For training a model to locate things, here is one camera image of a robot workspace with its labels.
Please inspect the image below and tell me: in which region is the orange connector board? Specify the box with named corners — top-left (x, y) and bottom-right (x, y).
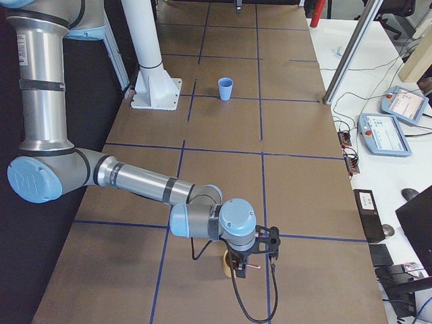
top-left (337, 130), bottom-right (352, 148)
top-left (344, 151), bottom-right (360, 176)

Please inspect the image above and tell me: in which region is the far teach pendant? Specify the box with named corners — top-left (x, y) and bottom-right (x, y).
top-left (380, 86), bottom-right (429, 126)

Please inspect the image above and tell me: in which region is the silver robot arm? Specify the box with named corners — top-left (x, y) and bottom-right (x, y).
top-left (1, 1), bottom-right (259, 278)

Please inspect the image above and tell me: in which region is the black computer mouse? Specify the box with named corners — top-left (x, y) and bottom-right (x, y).
top-left (401, 188), bottom-right (419, 201)

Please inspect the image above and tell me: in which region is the white pedestal column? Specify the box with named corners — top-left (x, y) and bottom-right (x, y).
top-left (121, 0), bottom-right (182, 111)

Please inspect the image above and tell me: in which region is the red cylinder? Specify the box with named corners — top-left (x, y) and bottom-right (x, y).
top-left (310, 0), bottom-right (327, 28)

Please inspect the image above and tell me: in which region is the aluminium frame post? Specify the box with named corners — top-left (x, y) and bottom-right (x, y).
top-left (323, 0), bottom-right (383, 105)

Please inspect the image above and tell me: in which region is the teach pendant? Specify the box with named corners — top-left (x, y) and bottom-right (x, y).
top-left (358, 113), bottom-right (412, 157)
top-left (380, 86), bottom-right (429, 126)

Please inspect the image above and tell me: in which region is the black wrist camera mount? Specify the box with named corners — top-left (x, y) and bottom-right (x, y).
top-left (248, 225), bottom-right (281, 259)

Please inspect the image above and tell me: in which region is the black labelled box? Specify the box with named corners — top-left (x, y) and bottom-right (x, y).
top-left (353, 189), bottom-right (385, 243)

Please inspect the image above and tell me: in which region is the metal tin can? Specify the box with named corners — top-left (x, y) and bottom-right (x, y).
top-left (382, 224), bottom-right (395, 238)

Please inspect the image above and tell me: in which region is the tan wooden cup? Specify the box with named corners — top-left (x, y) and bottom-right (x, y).
top-left (221, 250), bottom-right (232, 278)

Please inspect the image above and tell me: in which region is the red chopstick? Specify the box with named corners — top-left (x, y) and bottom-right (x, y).
top-left (245, 264), bottom-right (261, 269)

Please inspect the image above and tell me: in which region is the far orange connector board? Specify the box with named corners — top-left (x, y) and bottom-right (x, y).
top-left (337, 130), bottom-right (352, 148)

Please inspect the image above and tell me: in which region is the blue plastic cup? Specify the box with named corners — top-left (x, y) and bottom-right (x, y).
top-left (218, 77), bottom-right (234, 101)

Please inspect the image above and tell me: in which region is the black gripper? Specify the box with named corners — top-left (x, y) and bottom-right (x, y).
top-left (228, 248), bottom-right (248, 279)

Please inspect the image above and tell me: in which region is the near teach pendant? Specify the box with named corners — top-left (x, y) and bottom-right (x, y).
top-left (358, 113), bottom-right (412, 157)

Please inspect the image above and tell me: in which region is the near orange connector board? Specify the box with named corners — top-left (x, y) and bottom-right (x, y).
top-left (344, 151), bottom-right (360, 176)

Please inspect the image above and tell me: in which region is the black monitor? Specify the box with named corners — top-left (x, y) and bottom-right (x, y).
top-left (396, 187), bottom-right (431, 275)

